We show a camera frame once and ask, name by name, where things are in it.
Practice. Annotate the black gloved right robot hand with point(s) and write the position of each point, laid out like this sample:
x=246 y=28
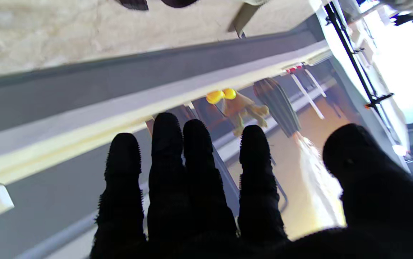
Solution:
x=192 y=216

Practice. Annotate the dark brown woven belt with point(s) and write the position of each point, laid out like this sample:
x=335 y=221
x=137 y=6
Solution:
x=131 y=4

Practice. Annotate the dark blue rounded container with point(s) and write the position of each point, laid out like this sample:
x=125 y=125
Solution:
x=226 y=183

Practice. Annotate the yellow brown cactus plant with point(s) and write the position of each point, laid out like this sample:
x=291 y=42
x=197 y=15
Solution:
x=244 y=108

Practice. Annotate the white pampas grass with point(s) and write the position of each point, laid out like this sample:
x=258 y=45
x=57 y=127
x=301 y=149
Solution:
x=317 y=172

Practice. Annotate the dark ribbed vase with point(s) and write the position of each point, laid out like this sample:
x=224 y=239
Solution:
x=278 y=104

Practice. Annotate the plate with red slices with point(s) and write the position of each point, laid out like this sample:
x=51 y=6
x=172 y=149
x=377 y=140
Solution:
x=294 y=68

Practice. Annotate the black metal rod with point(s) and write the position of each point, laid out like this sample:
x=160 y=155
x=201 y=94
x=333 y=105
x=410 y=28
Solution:
x=350 y=54

